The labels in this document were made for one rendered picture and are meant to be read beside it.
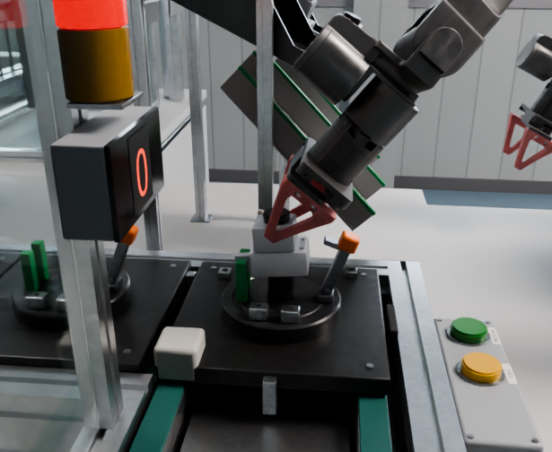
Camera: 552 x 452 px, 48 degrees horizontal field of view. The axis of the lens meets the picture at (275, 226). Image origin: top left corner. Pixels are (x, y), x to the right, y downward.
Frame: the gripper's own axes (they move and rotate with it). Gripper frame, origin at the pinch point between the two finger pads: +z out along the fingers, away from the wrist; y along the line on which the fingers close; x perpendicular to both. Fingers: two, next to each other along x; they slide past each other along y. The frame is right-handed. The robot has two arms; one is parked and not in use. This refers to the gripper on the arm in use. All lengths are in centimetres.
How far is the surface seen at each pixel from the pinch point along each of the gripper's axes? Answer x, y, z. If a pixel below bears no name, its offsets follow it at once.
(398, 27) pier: 32, -309, -18
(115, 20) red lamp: -21.6, 20.5, -12.5
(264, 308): 4.2, 5.3, 6.2
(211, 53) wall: -42, -319, 64
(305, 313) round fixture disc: 8.6, 3.5, 4.5
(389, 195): 28, -71, 5
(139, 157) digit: -14.9, 19.4, -5.1
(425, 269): 30.9, -34.6, 2.5
